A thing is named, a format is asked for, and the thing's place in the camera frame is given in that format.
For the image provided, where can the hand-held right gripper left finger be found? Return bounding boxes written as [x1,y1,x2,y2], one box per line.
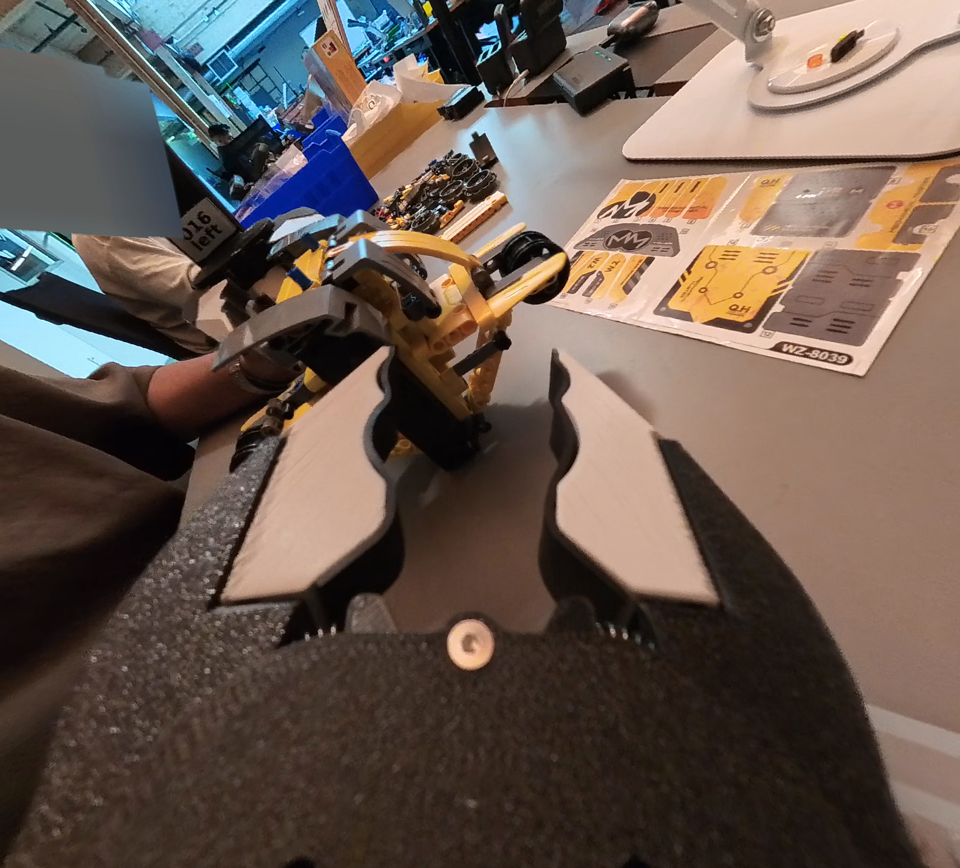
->
[216,345,410,608]

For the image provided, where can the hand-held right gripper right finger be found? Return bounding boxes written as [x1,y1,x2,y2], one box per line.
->
[538,349,724,617]

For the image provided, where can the yellow toy brick vehicle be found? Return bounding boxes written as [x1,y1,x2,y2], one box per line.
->
[212,208,569,473]

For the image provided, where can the pile of toy brick parts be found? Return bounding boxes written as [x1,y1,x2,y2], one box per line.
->
[377,149,510,244]

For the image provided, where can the wristwatch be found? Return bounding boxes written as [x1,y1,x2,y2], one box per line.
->
[228,356,295,398]

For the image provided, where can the blue plastic bin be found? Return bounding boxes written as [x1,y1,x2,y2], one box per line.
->
[236,109,380,227]

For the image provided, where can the yellow cardboard box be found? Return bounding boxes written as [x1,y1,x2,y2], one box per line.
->
[348,80,451,173]

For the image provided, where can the clear plastic bag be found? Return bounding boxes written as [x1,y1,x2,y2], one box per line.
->
[352,54,444,134]

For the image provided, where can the orange cardboard box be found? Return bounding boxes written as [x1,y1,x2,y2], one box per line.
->
[311,28,369,122]

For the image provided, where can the person's brown shirt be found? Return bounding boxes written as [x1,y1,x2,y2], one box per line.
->
[0,364,200,831]

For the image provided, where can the yellow grey sticker sheet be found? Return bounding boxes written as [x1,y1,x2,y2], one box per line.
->
[546,159,960,378]

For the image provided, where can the black electronic device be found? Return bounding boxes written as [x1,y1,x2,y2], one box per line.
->
[476,46,520,98]
[517,0,569,75]

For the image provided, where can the black power bank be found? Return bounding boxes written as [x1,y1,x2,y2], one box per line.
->
[553,52,633,116]

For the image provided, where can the white document stand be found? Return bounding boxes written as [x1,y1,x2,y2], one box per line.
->
[517,0,960,164]

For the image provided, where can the dark desk mat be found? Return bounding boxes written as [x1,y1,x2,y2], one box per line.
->
[487,20,721,107]

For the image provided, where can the silver rounded device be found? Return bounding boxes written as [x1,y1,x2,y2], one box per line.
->
[606,0,661,42]

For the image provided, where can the small orange black part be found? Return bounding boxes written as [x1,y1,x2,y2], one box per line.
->
[804,28,864,70]

